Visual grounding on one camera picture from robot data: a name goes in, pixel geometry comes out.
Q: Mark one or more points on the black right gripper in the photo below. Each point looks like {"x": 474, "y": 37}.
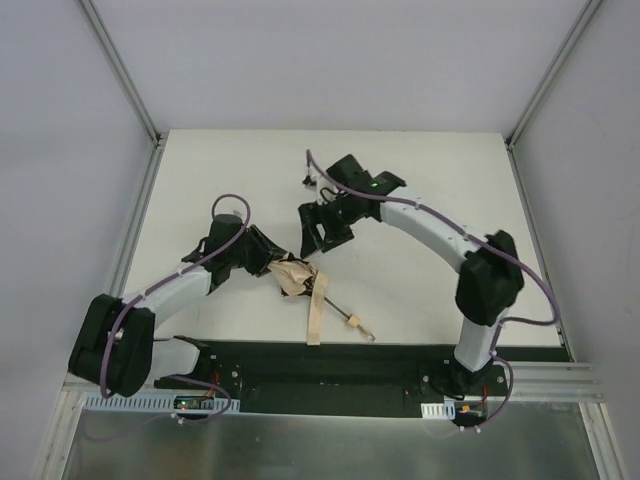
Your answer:
{"x": 326, "y": 220}

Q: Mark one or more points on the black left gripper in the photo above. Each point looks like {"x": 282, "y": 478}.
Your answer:
{"x": 262, "y": 253}

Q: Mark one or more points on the beige folding umbrella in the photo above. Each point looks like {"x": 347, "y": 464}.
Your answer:
{"x": 297, "y": 278}

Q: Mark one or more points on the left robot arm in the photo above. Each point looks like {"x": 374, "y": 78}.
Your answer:
{"x": 115, "y": 348}

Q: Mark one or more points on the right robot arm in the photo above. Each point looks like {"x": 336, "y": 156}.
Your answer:
{"x": 489, "y": 279}

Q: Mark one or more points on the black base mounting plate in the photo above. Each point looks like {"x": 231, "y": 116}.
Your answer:
{"x": 357, "y": 380}

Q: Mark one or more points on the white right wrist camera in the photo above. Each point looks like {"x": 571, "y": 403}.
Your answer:
{"x": 313, "y": 182}

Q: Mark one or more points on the left aluminium frame post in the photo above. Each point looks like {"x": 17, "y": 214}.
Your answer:
{"x": 106, "y": 44}

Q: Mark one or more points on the aluminium frame post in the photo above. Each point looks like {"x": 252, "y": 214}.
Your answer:
{"x": 106, "y": 44}
{"x": 566, "y": 48}

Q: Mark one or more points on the left white cable duct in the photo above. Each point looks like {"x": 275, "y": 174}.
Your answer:
{"x": 162, "y": 403}

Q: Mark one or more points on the white cable duct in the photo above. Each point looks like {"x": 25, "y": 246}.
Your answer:
{"x": 162, "y": 403}
{"x": 438, "y": 411}

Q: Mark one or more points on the right white cable duct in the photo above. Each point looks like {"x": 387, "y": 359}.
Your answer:
{"x": 438, "y": 411}

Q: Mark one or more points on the aluminium front rail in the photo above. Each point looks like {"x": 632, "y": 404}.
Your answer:
{"x": 570, "y": 382}

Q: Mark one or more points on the right aluminium frame post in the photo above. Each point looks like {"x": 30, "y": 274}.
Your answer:
{"x": 566, "y": 48}

